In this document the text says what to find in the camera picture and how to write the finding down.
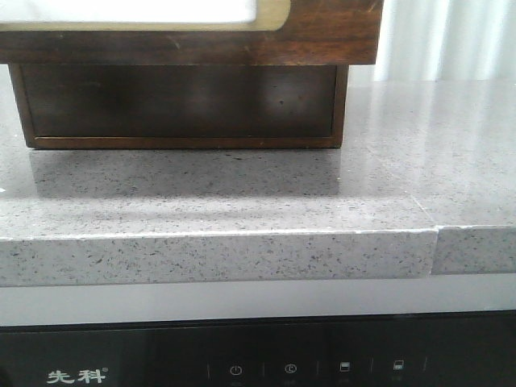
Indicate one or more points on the dark wooden drawer cabinet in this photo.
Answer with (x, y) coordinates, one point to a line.
(33, 140)

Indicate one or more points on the black appliance control panel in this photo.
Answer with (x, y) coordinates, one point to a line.
(444, 349)

